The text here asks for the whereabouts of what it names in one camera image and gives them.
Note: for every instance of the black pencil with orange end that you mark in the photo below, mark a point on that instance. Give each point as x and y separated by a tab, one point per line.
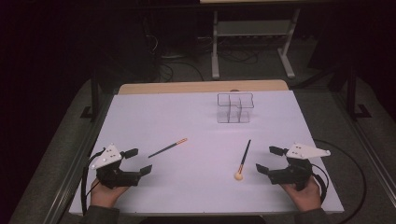
168	147

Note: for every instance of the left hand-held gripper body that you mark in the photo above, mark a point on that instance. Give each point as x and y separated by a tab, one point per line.
107	157

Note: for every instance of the person's right hand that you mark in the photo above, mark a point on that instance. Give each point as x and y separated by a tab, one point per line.
306	197

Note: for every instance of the person's left hand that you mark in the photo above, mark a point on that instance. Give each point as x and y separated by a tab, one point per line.
104	194

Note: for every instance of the black frame post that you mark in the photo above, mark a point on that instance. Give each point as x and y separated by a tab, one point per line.
95	96
351	93

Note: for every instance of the black brush with beige tip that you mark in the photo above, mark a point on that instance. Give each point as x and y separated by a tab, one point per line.
238	176

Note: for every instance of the grey metal stand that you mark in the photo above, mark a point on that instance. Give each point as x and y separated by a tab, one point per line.
255	28

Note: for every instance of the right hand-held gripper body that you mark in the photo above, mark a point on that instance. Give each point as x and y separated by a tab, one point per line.
294	174

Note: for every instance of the metal frame rail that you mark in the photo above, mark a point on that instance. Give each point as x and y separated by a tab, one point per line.
77	161
370	149

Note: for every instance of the clear plastic organizer box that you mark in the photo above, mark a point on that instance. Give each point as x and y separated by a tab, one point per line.
233	109

